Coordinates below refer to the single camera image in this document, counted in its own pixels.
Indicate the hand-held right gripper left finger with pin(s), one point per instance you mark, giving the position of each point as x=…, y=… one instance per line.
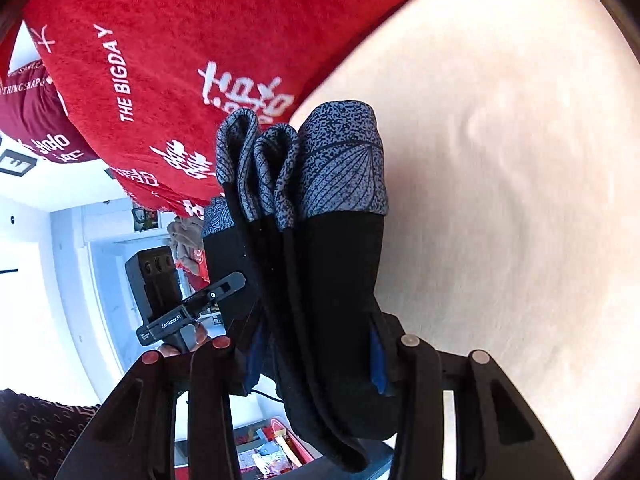
x=257, y=347

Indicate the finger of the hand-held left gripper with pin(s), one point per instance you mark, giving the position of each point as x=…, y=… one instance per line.
x=220, y=287

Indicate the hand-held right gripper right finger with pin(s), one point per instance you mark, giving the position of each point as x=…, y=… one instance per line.
x=380, y=367

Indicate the black and blue garment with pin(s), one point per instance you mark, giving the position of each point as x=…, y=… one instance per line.
x=330, y=270

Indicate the person's left hand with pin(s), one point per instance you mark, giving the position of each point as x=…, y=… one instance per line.
x=201, y=334

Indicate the beige hanging cloth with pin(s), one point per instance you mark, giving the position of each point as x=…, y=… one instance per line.
x=182, y=237

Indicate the red paper box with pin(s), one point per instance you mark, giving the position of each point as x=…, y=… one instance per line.
x=287, y=437

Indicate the dark patterned cloth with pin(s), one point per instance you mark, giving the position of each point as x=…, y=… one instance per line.
x=40, y=435

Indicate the dark red printed pillow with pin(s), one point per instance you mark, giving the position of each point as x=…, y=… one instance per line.
x=35, y=115

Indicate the peach bed sheet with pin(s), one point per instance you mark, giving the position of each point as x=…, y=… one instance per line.
x=500, y=185

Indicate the small wall picture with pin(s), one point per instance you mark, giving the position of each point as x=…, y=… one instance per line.
x=145, y=220

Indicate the black framed wall picture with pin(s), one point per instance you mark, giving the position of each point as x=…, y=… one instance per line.
x=14, y=162

